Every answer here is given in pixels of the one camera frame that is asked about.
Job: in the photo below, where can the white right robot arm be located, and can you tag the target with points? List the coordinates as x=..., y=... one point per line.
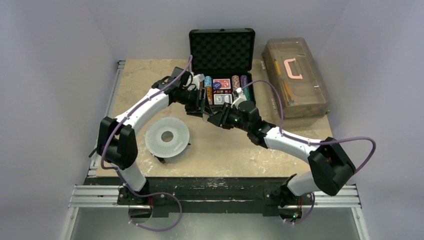
x=330, y=166

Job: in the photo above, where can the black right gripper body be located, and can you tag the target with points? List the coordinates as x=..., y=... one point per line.
x=224, y=116

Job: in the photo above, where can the blue small blind button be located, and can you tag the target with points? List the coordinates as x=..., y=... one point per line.
x=216, y=85

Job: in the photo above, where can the peach chip stack right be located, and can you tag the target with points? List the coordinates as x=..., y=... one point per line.
x=235, y=81

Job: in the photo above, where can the dark green chip stack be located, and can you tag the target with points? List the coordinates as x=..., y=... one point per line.
x=244, y=82

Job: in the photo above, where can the translucent plastic toolbox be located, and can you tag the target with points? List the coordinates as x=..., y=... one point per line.
x=292, y=70

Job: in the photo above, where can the red playing card deck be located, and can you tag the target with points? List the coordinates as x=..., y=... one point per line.
x=225, y=82

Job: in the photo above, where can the orange yellow chip stack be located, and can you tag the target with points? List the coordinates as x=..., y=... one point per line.
x=209, y=94

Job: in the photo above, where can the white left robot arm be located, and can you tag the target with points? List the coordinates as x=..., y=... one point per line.
x=116, y=142

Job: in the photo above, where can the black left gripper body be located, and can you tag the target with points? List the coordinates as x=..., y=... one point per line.
x=190, y=99

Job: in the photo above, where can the white perforated cable spool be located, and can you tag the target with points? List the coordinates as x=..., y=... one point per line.
x=168, y=139

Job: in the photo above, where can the light blue chip stack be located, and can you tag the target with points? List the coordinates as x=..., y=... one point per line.
x=208, y=81

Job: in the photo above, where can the black poker set case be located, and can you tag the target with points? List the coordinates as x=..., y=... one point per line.
x=221, y=54

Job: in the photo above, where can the blue playing card deck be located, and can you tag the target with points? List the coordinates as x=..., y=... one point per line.
x=220, y=99

